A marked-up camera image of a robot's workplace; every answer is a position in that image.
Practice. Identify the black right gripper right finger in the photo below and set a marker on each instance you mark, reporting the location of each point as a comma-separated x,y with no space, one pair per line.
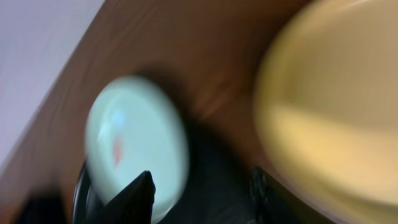
274,204

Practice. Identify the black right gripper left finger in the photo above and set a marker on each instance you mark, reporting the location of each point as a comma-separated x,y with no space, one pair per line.
133,205

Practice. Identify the mint plate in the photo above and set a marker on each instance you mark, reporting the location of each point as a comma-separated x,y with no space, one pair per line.
133,127

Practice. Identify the yellow plate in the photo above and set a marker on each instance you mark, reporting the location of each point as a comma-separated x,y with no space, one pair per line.
326,108

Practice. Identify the round black tray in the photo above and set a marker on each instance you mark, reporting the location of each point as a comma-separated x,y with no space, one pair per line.
217,189

